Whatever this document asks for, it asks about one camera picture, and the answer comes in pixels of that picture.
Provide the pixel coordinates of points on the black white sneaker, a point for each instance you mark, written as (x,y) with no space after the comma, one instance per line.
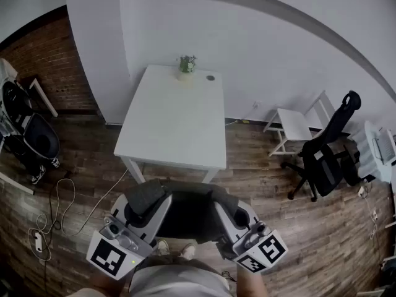
(55,162)
(38,175)

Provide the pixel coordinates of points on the person's light shirt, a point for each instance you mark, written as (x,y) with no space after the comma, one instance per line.
(179,281)

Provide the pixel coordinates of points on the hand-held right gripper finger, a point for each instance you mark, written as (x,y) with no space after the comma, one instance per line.
(229,227)
(251,217)

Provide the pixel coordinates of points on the green plant in white pot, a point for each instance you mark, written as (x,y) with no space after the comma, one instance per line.
(186,67)

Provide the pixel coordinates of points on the black backpack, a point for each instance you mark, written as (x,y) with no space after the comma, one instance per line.
(188,215)

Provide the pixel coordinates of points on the person's left forearm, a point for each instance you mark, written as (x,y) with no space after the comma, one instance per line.
(103,285)

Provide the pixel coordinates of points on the person's right shoe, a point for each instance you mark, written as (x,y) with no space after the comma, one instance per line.
(188,252)

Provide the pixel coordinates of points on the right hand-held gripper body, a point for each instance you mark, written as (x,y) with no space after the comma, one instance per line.
(263,252)

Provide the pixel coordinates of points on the white flat board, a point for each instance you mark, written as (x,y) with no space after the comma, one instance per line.
(15,182)

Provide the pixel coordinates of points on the small white side table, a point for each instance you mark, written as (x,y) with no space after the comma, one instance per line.
(41,94)

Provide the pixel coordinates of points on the grey black shell chair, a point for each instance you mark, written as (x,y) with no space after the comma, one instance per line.
(40,138)

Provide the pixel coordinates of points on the black office chair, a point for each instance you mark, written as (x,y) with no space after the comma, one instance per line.
(328,166)

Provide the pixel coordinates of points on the grey flat device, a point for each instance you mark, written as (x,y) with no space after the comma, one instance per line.
(386,145)

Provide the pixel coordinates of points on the person's left shoe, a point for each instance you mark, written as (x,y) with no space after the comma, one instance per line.
(162,247)

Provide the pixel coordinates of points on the small white charger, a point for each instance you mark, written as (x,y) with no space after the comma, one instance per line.
(374,215)
(361,192)

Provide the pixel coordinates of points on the person's shoe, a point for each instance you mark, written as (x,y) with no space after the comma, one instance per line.
(188,252)
(162,247)

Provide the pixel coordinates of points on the white side desk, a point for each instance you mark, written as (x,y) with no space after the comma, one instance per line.
(371,159)

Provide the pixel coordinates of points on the person's right forearm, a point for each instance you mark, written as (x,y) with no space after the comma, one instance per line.
(252,285)

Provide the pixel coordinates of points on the person's dark trousers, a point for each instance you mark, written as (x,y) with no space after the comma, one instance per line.
(173,260)

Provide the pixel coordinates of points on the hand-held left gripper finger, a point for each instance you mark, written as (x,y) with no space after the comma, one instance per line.
(161,220)
(119,209)

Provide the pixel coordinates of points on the white wooden chair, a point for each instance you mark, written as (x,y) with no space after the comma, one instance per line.
(294,127)

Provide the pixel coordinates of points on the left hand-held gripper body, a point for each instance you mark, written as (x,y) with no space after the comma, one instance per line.
(108,254)

